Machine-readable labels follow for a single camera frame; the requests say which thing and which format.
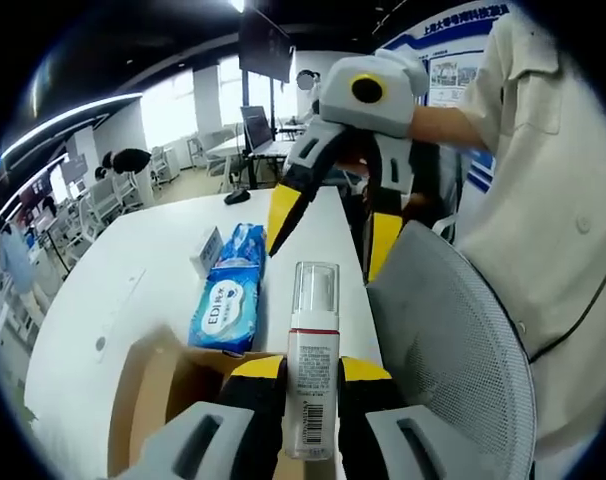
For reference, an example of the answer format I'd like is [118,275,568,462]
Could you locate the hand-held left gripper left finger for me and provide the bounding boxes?
[145,356,289,480]

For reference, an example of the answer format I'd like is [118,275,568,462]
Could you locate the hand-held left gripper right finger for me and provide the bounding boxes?
[338,355,467,480]

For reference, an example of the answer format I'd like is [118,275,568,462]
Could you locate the brown cardboard shoe box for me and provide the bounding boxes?
[107,325,287,480]

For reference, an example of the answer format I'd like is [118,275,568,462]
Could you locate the white pump bottle clear cap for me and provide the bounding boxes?
[282,260,342,460]

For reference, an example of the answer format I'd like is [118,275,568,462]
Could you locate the small white box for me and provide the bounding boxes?
[190,225,225,277]

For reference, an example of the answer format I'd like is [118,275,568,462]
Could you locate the blue wet wipes pack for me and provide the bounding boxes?
[187,263,263,358]

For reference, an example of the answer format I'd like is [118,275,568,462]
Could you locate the open laptop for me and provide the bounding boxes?
[240,104,299,157]

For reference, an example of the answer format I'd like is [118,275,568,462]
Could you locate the hanging black monitor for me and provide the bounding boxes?
[238,8,295,84]

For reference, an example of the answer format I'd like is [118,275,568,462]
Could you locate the grey mesh office chair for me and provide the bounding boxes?
[365,219,538,480]

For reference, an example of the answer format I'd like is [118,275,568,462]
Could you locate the person's beige shirt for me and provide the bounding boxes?
[455,18,606,459]

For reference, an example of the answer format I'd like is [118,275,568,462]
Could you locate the wall poster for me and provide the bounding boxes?
[382,3,509,194]

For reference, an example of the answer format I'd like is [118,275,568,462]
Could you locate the black cable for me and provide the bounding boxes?
[527,242,606,364]

